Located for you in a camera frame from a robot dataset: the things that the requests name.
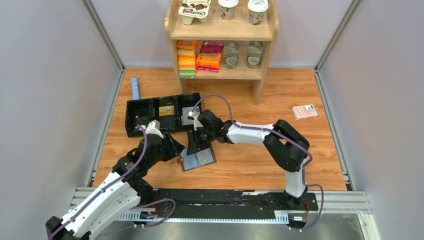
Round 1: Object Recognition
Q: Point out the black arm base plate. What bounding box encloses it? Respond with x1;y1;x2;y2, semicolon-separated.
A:
140;188;319;220

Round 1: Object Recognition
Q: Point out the brown leather card holder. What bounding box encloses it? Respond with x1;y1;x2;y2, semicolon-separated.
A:
177;147;217;172

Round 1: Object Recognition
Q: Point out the wooden shelf unit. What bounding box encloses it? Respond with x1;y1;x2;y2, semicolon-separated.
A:
164;0;280;106

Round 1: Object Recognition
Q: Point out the left glass water bottle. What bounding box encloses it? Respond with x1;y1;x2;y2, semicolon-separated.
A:
222;40;239;69

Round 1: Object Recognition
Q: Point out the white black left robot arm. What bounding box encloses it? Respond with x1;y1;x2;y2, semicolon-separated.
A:
45;132;185;240

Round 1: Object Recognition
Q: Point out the gold credit card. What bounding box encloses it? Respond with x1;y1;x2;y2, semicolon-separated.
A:
158;105;175;117

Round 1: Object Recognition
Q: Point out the black three-compartment tray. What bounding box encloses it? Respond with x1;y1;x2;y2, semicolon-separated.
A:
125;92;201;138

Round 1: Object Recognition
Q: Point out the left paper coffee cup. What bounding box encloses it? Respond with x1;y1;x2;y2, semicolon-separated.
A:
218;0;239;21

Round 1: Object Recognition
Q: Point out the blue plastic strip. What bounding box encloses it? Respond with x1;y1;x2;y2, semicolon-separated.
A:
131;77;140;100

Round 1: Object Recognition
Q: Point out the right glass water bottle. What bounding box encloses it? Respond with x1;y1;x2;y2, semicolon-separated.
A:
246;41;264;69

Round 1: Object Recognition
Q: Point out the paper coffee cup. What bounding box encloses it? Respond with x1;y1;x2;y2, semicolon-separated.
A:
218;0;239;21
247;0;269;26

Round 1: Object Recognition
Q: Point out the pink wrapped card pack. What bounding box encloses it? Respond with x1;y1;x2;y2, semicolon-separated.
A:
291;104;318;121

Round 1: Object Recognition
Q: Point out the silver VIP card top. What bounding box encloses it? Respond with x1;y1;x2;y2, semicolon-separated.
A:
181;106;201;126

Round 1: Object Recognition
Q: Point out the right paper coffee cup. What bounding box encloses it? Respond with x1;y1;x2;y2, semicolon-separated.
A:
247;0;269;26

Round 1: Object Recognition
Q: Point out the glass water bottle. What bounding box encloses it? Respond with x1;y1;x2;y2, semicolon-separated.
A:
246;41;264;69
222;40;239;69

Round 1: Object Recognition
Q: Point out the stack of colourful sponges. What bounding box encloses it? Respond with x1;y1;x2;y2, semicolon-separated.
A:
176;39;200;79

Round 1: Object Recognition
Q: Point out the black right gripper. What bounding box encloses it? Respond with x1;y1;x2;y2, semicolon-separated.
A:
187;125;216;155

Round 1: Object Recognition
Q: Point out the yogurt cup multipack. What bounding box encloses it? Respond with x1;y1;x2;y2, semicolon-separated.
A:
178;0;211;25

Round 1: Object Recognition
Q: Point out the orange snack box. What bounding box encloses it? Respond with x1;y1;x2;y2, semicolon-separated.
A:
196;52;222;70

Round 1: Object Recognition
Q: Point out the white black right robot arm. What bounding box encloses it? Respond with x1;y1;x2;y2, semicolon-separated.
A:
187;109;310;210

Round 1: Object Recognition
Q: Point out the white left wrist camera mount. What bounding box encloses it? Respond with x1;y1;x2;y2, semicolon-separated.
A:
145;120;164;139

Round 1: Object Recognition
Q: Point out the red snack box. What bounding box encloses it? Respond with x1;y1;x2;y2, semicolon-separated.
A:
199;40;225;54

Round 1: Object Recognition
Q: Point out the aluminium frame rail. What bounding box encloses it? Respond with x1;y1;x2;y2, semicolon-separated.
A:
46;186;380;240

